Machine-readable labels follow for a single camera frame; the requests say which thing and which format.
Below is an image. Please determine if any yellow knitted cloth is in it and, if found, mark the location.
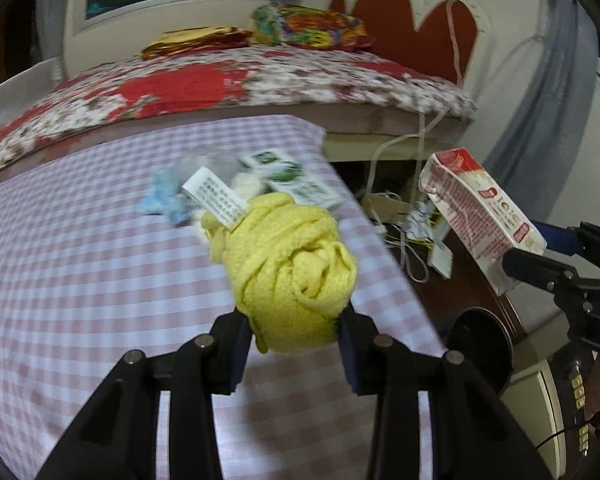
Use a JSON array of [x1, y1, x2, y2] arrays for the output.
[[201, 192, 358, 354]]

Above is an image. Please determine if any red white drink carton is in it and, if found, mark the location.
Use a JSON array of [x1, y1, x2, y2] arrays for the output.
[[418, 148, 547, 296]]

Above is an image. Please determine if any clear plastic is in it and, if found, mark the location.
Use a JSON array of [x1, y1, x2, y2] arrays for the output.
[[172, 148, 265, 200]]

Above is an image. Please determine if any light blue wrapper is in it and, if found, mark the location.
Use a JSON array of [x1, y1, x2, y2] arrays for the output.
[[140, 167, 194, 226]]

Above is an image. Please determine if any green white milk carton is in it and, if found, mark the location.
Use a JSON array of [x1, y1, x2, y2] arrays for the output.
[[240, 148, 342, 209]]

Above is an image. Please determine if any black trash bin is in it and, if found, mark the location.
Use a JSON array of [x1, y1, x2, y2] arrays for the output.
[[445, 307, 514, 396]]

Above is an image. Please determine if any grey hanging towel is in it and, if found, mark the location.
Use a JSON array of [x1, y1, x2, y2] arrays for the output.
[[484, 0, 598, 220]]

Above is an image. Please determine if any white router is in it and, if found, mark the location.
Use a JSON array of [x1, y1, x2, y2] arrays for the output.
[[403, 200, 453, 280]]

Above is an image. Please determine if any cardboard box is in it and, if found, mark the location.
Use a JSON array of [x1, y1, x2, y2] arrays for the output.
[[362, 194, 412, 224]]

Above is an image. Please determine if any red heart headboard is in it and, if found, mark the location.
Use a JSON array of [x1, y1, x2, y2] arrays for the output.
[[329, 0, 479, 84]]

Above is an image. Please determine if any folded yellow red blanket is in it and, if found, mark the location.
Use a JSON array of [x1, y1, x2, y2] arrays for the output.
[[140, 26, 251, 60]]

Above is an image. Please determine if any colourful pillow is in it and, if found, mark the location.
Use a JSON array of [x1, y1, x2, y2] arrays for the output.
[[250, 3, 373, 51]]

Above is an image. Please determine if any white charging cable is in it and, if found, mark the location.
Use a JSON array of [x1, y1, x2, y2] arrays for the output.
[[367, 0, 462, 283]]

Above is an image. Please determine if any window with white frame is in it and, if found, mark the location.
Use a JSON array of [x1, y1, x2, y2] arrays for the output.
[[62, 0, 268, 76]]

